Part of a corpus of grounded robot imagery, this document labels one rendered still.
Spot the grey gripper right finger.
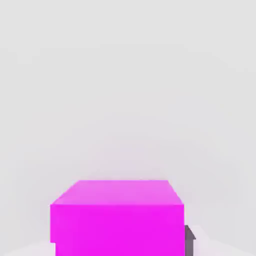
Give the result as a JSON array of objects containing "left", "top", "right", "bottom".
[{"left": 184, "top": 224, "right": 220, "bottom": 256}]

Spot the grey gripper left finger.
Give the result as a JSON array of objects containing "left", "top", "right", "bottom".
[{"left": 21, "top": 240, "right": 56, "bottom": 256}]

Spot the small magenta cube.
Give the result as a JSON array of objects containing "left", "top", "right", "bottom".
[{"left": 49, "top": 179, "right": 185, "bottom": 256}]

